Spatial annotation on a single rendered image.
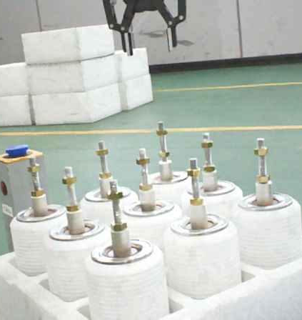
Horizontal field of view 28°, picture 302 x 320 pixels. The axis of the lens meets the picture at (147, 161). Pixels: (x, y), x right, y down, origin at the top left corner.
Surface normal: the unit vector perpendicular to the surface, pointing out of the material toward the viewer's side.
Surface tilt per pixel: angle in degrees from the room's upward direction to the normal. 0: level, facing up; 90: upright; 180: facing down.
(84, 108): 90
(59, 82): 90
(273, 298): 90
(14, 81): 90
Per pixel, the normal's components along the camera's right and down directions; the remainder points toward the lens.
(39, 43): -0.45, 0.25
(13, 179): 0.56, 0.12
